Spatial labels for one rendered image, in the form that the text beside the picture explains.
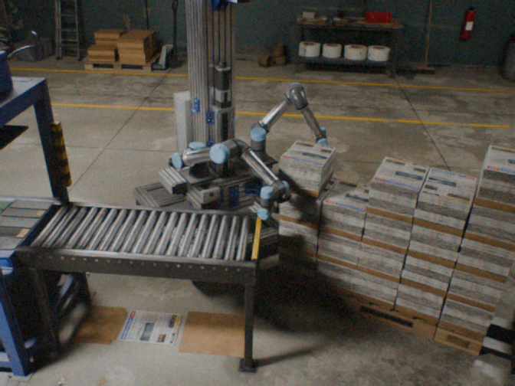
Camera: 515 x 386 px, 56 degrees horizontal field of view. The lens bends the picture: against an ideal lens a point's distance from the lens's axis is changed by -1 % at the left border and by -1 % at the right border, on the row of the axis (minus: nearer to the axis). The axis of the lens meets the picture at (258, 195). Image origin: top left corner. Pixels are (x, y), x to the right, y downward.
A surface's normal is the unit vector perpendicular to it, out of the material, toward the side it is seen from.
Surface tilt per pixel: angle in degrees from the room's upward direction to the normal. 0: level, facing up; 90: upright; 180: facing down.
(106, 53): 94
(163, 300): 0
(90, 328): 0
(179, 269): 90
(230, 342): 0
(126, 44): 91
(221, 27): 90
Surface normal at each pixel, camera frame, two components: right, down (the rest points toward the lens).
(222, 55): 0.53, 0.44
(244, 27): -0.07, 0.50
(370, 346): 0.03, -0.87
